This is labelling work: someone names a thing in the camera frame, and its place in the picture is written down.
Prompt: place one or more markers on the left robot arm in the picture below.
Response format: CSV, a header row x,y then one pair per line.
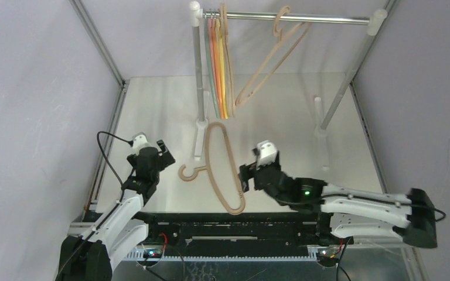
x,y
97,251

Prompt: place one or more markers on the aluminium frame post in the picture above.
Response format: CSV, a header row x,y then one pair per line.
x,y
97,40
380,19

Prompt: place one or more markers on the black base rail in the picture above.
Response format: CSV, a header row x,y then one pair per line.
x,y
248,235

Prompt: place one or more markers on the green wire hanger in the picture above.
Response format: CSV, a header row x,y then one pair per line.
x,y
210,68

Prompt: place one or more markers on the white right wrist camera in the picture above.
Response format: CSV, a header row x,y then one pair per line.
x,y
265,153

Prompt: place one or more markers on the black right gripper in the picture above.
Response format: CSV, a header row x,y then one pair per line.
x,y
251,178

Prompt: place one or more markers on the metal clothes rack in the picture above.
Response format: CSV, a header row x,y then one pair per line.
x,y
324,117

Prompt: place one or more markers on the aluminium frame left post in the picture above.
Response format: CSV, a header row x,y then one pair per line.
x,y
97,40

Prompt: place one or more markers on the yellow wire hanger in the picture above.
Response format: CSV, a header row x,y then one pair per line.
x,y
222,69

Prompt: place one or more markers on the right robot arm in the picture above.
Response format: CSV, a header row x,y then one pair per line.
x,y
343,212

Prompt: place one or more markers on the pink wire hanger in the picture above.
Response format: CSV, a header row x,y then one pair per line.
x,y
210,39

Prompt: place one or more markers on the aluminium frame right post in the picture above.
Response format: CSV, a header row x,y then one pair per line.
x,y
380,19

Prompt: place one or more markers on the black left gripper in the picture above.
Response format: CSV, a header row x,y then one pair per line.
x,y
164,160

